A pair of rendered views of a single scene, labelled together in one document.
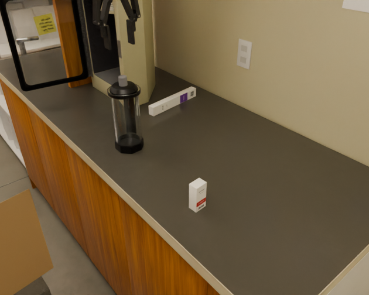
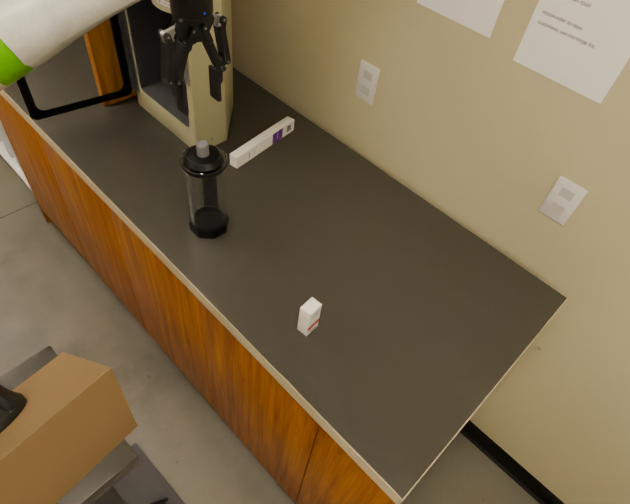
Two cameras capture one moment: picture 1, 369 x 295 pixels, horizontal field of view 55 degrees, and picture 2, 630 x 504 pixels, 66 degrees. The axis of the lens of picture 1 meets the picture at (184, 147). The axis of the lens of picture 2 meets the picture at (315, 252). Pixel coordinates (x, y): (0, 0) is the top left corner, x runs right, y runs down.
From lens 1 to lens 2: 34 cm
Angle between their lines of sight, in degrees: 19
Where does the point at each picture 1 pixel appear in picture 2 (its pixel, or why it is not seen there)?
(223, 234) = (341, 368)
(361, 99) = (516, 180)
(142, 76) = (218, 108)
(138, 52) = not seen: hidden behind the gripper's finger
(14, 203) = (95, 388)
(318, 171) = (453, 268)
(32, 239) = (114, 411)
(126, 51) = (197, 76)
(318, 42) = (474, 96)
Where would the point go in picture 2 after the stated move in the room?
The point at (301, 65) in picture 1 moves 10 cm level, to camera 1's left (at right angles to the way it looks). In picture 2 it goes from (445, 119) to (409, 118)
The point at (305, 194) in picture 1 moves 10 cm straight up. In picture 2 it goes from (436, 304) to (449, 280)
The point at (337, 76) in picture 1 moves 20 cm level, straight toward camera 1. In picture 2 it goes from (491, 145) to (482, 194)
